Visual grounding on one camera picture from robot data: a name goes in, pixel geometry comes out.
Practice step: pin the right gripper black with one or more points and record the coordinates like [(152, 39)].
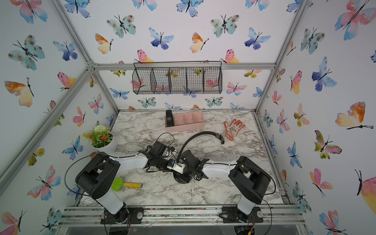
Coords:
[(183, 179)]

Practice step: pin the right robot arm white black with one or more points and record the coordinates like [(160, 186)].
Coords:
[(248, 177)]

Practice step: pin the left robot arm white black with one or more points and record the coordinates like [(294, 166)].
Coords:
[(97, 176)]

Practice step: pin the pink divided storage box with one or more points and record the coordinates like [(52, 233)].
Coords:
[(188, 121)]

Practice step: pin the red and white work glove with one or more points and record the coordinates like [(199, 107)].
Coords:
[(233, 128)]

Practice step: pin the white flower pot with plant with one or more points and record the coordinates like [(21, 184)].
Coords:
[(102, 139)]

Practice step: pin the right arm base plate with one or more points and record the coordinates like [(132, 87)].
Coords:
[(241, 216)]

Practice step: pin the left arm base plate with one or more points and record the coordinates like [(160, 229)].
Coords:
[(126, 215)]

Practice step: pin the black wire wall basket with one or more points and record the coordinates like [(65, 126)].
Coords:
[(177, 78)]

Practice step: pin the aluminium front rail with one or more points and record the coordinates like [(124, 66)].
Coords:
[(184, 215)]

